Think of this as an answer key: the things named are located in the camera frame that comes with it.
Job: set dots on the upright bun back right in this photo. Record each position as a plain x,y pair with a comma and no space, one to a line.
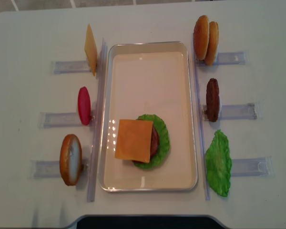
211,54

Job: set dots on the upright brown meat patty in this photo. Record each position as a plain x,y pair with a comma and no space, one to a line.
212,100

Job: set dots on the upright bun left front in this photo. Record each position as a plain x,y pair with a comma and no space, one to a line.
70,160

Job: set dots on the bun top half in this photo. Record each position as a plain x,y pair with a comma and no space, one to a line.
201,37

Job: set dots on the clear holder for patty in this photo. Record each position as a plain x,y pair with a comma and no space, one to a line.
250,111

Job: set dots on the clear holder for tomato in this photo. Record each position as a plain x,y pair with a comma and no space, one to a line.
52,120

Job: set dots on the clear holder for right buns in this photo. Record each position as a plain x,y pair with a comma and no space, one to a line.
232,58

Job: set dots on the orange cheese slice on burger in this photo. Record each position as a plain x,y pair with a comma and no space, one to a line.
134,140

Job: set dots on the upright green lettuce leaf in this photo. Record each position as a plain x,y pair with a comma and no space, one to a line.
219,164

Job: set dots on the upright orange cheese slice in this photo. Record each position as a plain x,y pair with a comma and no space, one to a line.
91,50

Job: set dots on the clear holder for lettuce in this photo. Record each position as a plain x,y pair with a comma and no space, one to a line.
253,167

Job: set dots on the clear holder for left bun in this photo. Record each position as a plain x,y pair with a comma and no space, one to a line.
44,169

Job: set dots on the clear holder for cheese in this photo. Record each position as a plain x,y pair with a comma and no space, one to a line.
61,67

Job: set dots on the upright red tomato slice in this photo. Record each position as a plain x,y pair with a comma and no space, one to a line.
84,106

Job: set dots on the white rectangular tray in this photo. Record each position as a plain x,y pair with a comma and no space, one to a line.
148,79

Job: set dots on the meat patty on burger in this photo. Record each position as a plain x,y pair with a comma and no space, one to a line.
154,142

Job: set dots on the green lettuce on burger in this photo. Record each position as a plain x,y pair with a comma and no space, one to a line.
164,142

